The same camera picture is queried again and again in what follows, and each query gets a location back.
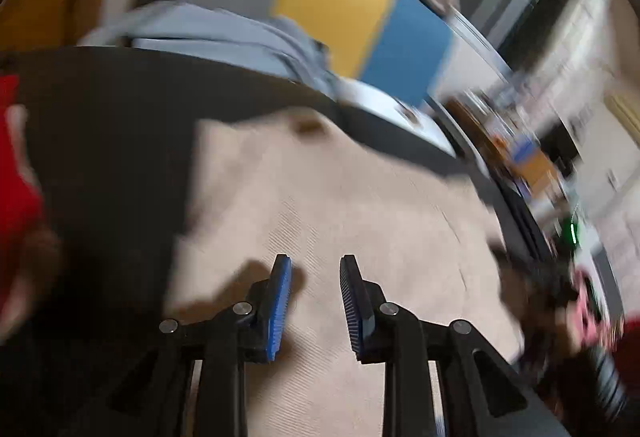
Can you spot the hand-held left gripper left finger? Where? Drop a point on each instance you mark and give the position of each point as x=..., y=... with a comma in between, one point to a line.
x=280, y=297

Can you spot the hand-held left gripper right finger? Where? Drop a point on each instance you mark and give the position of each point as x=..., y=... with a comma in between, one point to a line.
x=350, y=302

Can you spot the beige knit sweater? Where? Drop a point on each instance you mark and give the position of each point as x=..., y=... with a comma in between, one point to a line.
x=375, y=197

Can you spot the pink quilt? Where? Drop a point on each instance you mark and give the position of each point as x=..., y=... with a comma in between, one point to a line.
x=595, y=322

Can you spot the cluttered wooden desk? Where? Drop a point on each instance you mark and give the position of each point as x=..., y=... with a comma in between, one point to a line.
x=535, y=167

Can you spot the white deer print pillow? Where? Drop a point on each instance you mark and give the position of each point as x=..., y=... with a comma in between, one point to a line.
x=380, y=104

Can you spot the dark grey bed mattress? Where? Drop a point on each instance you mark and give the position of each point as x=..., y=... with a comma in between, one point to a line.
x=100, y=142

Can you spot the yellow blue padded headboard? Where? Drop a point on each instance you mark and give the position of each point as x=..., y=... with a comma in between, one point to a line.
x=400, y=42

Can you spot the light grey garment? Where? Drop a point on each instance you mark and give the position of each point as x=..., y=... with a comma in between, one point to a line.
x=210, y=29

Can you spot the red cloth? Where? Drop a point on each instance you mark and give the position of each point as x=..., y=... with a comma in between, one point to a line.
x=15, y=177

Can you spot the wall air conditioner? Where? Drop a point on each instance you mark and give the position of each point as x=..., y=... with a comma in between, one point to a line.
x=625, y=112

